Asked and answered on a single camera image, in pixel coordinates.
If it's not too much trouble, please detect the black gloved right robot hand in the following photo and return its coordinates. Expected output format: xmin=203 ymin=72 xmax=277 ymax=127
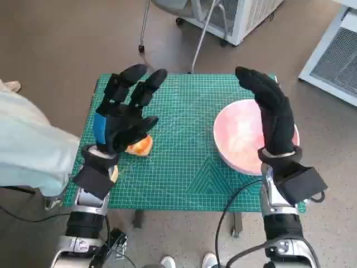
xmin=235 ymin=66 xmax=297 ymax=155

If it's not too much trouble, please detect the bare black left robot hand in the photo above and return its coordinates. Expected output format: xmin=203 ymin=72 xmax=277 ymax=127
xmin=93 ymin=63 xmax=168 ymax=154

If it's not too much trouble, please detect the long braided toy bread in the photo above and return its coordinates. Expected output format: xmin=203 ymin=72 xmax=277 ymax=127
xmin=124 ymin=134 xmax=154 ymax=157

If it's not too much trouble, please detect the pink bowl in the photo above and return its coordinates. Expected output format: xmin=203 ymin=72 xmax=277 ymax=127
xmin=213 ymin=99 xmax=301 ymax=176

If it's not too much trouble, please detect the green cutting mat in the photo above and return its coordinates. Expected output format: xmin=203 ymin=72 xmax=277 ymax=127
xmin=63 ymin=73 xmax=307 ymax=212

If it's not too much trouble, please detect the white cabinet with grey grille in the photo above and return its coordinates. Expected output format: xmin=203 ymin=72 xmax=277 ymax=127
xmin=297 ymin=5 xmax=357 ymax=107

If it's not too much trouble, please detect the person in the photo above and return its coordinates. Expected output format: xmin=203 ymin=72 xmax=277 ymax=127
xmin=0 ymin=83 xmax=81 ymax=210

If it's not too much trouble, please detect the white cabinet with mesh panel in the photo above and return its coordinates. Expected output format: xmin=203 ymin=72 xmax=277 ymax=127
xmin=175 ymin=0 xmax=285 ymax=47

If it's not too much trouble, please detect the dark table leg with caster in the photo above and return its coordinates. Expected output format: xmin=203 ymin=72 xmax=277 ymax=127
xmin=230 ymin=212 xmax=243 ymax=238

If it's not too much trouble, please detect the person's beige shoe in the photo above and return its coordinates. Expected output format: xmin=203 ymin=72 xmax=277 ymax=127
xmin=0 ymin=79 xmax=22 ymax=93

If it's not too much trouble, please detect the white shoe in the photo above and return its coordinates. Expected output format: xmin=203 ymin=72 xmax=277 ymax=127
xmin=160 ymin=256 xmax=176 ymax=268
xmin=202 ymin=252 xmax=218 ymax=268

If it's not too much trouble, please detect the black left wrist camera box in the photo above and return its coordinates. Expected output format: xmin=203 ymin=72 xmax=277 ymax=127
xmin=73 ymin=164 xmax=114 ymax=200

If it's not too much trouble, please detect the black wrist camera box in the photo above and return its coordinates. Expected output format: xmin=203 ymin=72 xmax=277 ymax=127
xmin=73 ymin=164 xmax=114 ymax=200
xmin=274 ymin=166 xmax=329 ymax=207

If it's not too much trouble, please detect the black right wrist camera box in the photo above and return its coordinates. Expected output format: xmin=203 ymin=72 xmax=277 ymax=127
xmin=274 ymin=166 xmax=329 ymax=207

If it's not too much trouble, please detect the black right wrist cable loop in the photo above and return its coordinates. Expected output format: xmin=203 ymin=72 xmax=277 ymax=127
xmin=308 ymin=189 xmax=326 ymax=202

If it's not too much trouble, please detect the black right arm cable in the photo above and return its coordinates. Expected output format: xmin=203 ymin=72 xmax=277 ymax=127
xmin=215 ymin=178 xmax=268 ymax=268

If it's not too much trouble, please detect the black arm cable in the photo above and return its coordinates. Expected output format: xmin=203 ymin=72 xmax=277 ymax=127
xmin=215 ymin=178 xmax=268 ymax=268
xmin=0 ymin=205 xmax=70 ymax=223

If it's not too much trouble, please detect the black metal frame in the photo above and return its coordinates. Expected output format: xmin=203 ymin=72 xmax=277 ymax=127
xmin=88 ymin=227 xmax=129 ymax=268

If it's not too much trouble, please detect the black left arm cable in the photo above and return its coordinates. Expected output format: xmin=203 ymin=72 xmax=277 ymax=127
xmin=0 ymin=205 xmax=70 ymax=223

